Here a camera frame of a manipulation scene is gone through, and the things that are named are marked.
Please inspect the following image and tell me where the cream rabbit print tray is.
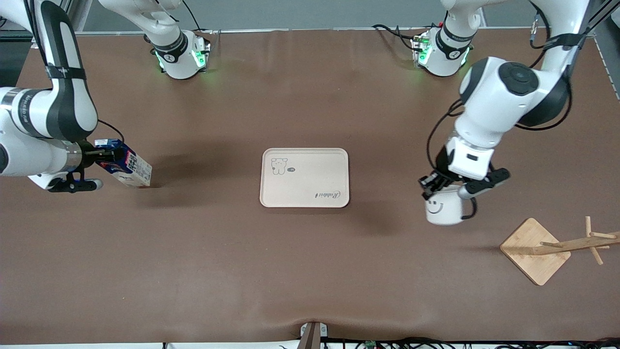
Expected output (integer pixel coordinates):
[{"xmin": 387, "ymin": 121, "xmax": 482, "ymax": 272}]
[{"xmin": 260, "ymin": 148, "xmax": 350, "ymax": 208}]

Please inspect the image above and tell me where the black right base cable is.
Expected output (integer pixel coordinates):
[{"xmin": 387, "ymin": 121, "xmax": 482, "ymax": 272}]
[{"xmin": 180, "ymin": 0, "xmax": 215, "ymax": 35}]

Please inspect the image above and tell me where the white smiley face cup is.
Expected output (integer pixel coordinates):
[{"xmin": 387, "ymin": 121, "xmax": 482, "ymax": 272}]
[{"xmin": 425, "ymin": 186, "xmax": 478, "ymax": 227}]

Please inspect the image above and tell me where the metal camera stand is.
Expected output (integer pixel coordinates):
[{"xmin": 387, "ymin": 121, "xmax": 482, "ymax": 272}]
[{"xmin": 296, "ymin": 321, "xmax": 329, "ymax": 349}]

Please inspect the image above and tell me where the wooden mug rack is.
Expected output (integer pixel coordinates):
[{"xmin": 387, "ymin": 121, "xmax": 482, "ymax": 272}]
[{"xmin": 499, "ymin": 216, "xmax": 620, "ymax": 286}]

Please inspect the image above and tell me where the black base cable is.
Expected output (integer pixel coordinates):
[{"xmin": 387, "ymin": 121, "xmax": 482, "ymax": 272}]
[
  {"xmin": 180, "ymin": 0, "xmax": 215, "ymax": 35},
  {"xmin": 372, "ymin": 23, "xmax": 423, "ymax": 55}
]

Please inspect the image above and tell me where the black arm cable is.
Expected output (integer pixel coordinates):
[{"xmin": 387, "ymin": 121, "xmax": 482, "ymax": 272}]
[
  {"xmin": 96, "ymin": 119, "xmax": 126, "ymax": 146},
  {"xmin": 426, "ymin": 0, "xmax": 597, "ymax": 171}
]

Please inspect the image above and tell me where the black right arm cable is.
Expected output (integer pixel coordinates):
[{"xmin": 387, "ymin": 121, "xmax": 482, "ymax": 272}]
[{"xmin": 96, "ymin": 119, "xmax": 126, "ymax": 146}]

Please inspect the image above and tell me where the blue white milk carton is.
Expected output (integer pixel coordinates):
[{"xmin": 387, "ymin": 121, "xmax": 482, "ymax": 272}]
[{"xmin": 94, "ymin": 139, "xmax": 153, "ymax": 189}]

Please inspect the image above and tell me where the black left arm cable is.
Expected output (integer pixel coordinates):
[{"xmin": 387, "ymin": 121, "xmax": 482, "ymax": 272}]
[{"xmin": 426, "ymin": 0, "xmax": 597, "ymax": 171}]

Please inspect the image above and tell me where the black left base cable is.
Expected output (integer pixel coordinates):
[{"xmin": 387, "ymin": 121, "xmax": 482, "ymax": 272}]
[{"xmin": 372, "ymin": 23, "xmax": 423, "ymax": 55}]

